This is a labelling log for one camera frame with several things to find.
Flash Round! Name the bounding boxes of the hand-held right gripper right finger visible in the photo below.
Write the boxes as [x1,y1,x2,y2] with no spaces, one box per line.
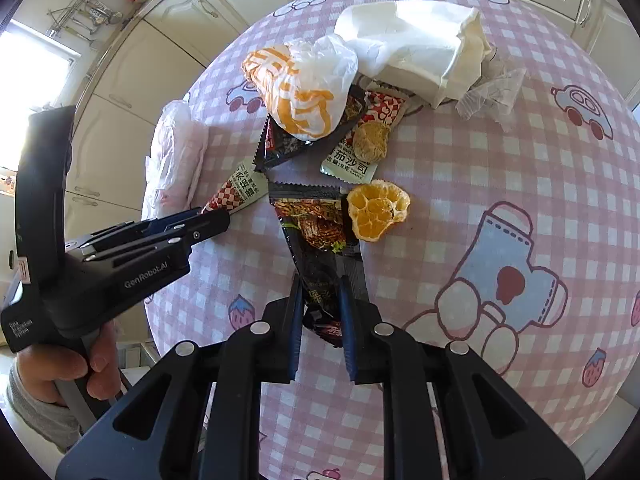
[337,275,586,480]

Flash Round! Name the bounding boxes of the dried pale orange peel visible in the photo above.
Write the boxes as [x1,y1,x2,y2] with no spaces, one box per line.
[352,121,392,162]

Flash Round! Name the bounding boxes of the person's left forearm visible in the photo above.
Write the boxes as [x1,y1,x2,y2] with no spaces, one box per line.
[6,362,83,455]

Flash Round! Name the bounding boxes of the person's left hand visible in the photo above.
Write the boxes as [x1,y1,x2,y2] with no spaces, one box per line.
[12,317,123,407]

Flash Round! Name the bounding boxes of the white paper bag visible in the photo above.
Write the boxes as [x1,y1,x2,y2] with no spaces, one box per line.
[334,1,496,108]

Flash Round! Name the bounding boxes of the pink plastic packet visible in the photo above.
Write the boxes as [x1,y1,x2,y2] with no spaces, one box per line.
[145,100,210,208]

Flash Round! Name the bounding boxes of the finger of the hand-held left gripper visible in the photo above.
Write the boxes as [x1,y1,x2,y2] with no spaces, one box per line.
[65,208,203,251]
[80,209,232,270]

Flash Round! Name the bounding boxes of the small black snack wrapper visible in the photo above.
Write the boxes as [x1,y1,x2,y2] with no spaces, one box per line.
[253,85,368,171]

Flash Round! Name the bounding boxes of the kitchen window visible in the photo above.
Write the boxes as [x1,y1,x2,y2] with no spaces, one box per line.
[0,20,77,111]

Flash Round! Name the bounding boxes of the metal utensil rack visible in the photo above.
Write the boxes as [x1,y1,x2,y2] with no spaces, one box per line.
[47,0,123,51]

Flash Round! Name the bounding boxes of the large black snack wrapper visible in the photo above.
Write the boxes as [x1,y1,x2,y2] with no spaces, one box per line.
[268,181,371,348]

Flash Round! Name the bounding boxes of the white orange plastic bag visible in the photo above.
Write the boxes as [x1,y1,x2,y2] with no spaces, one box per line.
[242,35,360,142]

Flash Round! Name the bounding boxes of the clear plastic wrapper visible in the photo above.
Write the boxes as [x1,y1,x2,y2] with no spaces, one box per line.
[456,67,527,120]

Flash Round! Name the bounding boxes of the pink checked tablecloth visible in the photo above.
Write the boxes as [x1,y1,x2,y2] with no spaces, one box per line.
[141,0,640,480]

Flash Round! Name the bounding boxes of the red checked sauce sachet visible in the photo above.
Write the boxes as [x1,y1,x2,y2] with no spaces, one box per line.
[320,89,410,184]
[201,157,271,216]

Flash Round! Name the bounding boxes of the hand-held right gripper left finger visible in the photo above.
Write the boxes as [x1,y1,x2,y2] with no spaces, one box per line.
[55,275,306,480]

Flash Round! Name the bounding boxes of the cream base cabinets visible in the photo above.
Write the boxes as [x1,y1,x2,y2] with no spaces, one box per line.
[65,0,640,221]

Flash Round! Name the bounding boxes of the fresh orange peel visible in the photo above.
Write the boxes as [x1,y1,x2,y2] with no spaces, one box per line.
[347,179,411,242]

